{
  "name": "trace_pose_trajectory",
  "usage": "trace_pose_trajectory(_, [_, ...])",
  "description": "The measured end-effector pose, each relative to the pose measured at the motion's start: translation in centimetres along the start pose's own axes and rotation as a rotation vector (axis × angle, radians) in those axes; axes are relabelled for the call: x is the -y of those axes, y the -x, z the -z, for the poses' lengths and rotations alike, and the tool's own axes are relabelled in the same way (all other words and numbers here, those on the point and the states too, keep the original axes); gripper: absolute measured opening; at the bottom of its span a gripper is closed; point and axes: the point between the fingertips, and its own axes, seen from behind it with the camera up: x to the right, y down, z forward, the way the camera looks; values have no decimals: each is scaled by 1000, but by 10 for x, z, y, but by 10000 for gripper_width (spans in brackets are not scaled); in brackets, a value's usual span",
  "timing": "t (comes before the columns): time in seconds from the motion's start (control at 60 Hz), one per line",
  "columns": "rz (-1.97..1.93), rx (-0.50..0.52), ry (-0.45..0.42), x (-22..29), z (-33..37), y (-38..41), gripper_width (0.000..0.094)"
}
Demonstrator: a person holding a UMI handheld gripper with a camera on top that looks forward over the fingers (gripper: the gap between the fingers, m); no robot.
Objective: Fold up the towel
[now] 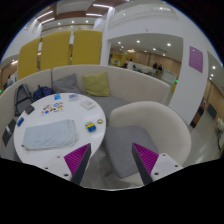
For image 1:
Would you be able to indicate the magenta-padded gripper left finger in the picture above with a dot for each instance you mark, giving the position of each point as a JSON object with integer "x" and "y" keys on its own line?
{"x": 75, "y": 160}

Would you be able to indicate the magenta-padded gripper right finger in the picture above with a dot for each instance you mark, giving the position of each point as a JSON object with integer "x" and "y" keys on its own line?
{"x": 148, "y": 159}

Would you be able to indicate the light blue towel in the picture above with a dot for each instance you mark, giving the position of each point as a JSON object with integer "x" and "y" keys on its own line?
{"x": 50, "y": 135}

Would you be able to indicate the yellow and blue toy figure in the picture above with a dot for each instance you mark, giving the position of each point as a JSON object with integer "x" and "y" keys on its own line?
{"x": 90, "y": 127}

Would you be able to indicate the white armchair with grey seat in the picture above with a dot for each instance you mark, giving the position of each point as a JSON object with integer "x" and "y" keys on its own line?
{"x": 150, "y": 115}

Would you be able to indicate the white sticker sheet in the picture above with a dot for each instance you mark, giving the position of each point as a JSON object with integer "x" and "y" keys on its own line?
{"x": 52, "y": 109}

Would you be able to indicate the clear pack with blue print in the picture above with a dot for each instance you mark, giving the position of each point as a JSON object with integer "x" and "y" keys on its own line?
{"x": 73, "y": 97}

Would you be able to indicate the blue card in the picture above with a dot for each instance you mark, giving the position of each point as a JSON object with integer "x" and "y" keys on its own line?
{"x": 57, "y": 97}

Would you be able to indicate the small blue box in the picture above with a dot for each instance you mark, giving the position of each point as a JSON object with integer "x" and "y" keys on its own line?
{"x": 20, "y": 121}

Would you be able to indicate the black laptop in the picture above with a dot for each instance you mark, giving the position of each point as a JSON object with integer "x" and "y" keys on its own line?
{"x": 8, "y": 133}

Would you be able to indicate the dark blue patterned bag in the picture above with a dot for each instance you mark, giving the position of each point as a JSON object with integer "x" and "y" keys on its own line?
{"x": 42, "y": 92}

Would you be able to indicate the grey cushion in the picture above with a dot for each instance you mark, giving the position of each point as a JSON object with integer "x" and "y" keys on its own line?
{"x": 66, "y": 85}

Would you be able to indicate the curved beige sofa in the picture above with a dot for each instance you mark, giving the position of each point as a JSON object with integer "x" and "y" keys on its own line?
{"x": 133, "y": 83}

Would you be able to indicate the yellow-green cushion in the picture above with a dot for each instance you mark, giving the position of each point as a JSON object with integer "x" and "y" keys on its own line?
{"x": 96, "y": 84}

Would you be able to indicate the grey backpack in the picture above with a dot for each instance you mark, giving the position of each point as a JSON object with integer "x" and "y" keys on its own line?
{"x": 22, "y": 100}

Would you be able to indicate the person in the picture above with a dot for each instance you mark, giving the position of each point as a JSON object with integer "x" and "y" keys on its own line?
{"x": 130, "y": 64}
{"x": 155, "y": 66}
{"x": 10, "y": 81}
{"x": 160, "y": 69}

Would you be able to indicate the yellow partition panel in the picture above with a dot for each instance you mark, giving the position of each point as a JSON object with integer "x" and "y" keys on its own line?
{"x": 29, "y": 58}
{"x": 55, "y": 50}
{"x": 86, "y": 47}

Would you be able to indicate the ceiling lights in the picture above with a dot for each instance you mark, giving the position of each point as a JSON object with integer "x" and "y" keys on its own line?
{"x": 100, "y": 5}

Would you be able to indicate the purple wall poster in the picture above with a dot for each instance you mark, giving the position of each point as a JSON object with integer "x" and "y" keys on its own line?
{"x": 196, "y": 59}

